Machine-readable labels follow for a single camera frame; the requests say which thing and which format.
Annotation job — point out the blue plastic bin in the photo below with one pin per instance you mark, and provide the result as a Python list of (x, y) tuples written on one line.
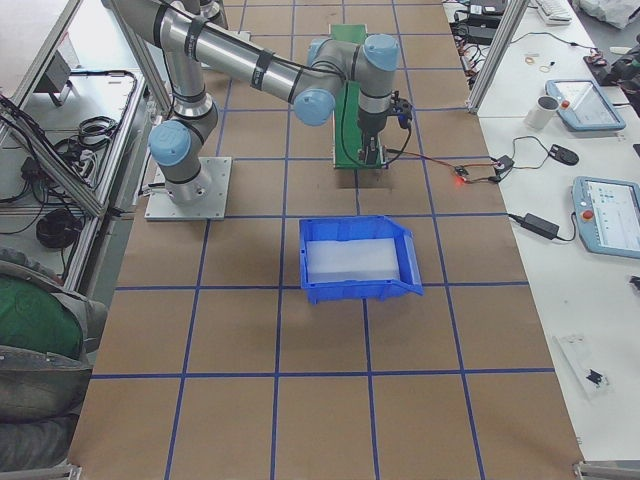
[(355, 228)]

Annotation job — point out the silver robot arm near bin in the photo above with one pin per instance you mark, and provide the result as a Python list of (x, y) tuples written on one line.
[(189, 41)]

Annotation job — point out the white mug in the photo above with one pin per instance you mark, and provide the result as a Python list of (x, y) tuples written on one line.
[(541, 113)]

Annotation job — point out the small sensor board red LED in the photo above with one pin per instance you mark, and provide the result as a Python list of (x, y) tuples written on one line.
[(461, 171)]

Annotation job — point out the black gripper body near bin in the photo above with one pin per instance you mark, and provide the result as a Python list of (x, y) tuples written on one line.
[(370, 125)]

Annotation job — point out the green conveyor belt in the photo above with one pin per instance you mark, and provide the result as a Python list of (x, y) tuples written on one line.
[(348, 145)]

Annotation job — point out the person in grey jacket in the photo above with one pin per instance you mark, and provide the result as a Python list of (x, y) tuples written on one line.
[(47, 334)]

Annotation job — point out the aluminium frame post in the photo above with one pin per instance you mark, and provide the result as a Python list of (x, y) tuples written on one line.
[(511, 19)]

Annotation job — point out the teach pendant near mug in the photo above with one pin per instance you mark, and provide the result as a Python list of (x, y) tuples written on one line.
[(584, 106)]

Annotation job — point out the white foam bin liner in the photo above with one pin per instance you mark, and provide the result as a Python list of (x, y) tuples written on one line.
[(353, 260)]

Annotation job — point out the black power adapter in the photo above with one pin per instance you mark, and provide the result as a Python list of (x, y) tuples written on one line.
[(540, 226)]

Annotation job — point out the black computer mouse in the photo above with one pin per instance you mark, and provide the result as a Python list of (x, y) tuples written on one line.
[(563, 155)]

